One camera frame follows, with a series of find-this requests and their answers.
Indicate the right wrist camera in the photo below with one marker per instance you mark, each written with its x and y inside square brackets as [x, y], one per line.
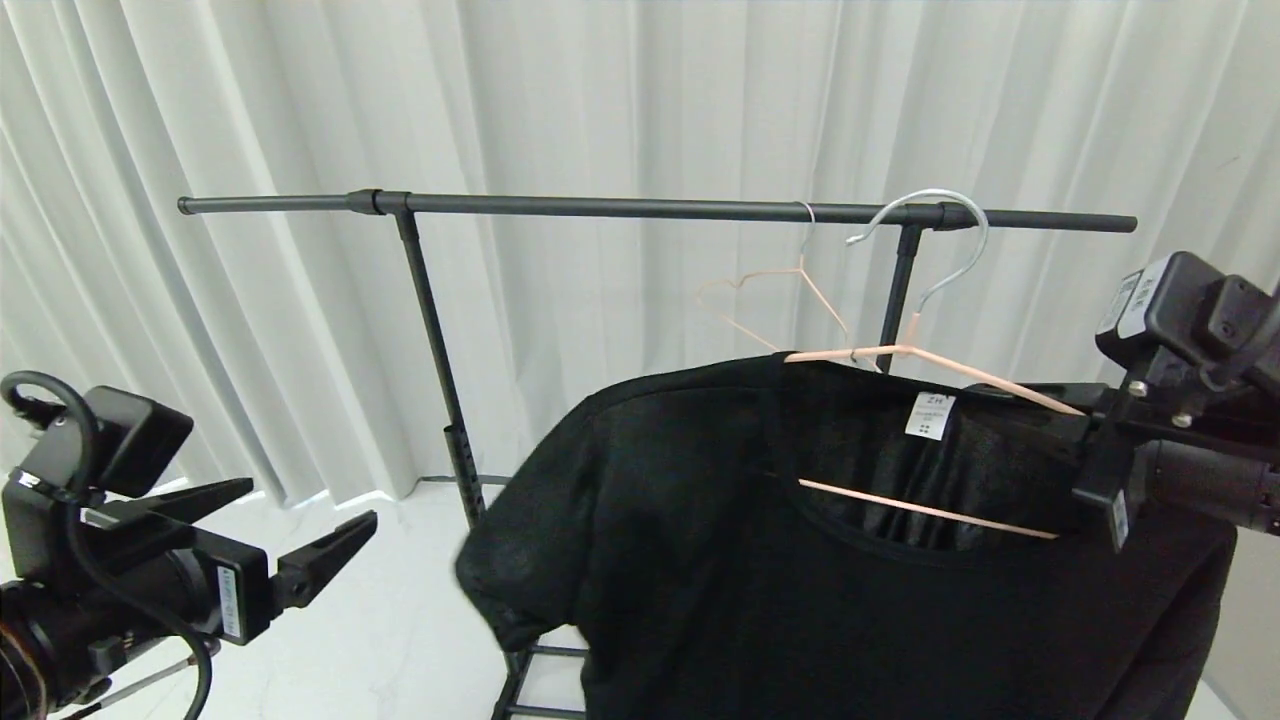
[1180, 310]

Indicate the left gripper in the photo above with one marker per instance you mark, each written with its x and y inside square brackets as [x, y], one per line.
[140, 610]

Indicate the pink clothes hanger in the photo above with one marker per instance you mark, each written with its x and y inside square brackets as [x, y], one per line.
[825, 300]
[930, 510]

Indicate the black clothes rack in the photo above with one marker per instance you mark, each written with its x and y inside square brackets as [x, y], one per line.
[600, 206]

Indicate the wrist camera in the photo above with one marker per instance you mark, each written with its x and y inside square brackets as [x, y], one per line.
[1180, 310]
[130, 440]

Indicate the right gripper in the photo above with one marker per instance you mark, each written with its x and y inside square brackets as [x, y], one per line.
[1200, 485]

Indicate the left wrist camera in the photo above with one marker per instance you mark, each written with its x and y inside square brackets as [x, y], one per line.
[130, 440]

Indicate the black T-shirt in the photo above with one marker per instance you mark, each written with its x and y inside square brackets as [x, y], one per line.
[750, 560]

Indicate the white curtain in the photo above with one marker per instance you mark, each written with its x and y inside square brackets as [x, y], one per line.
[600, 100]

